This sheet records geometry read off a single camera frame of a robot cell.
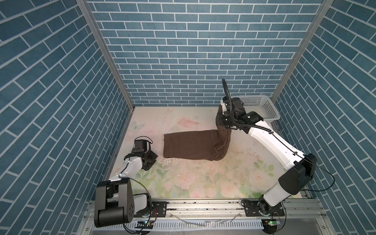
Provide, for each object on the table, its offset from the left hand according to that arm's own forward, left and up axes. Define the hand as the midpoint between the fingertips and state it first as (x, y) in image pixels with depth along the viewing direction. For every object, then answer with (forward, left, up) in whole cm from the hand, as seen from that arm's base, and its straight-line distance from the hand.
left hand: (156, 157), depth 90 cm
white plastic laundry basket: (+44, -81, +3) cm, 92 cm away
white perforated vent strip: (-35, -27, -3) cm, 44 cm away
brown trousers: (+8, -32, 0) cm, 33 cm away
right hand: (+12, -34, +25) cm, 44 cm away
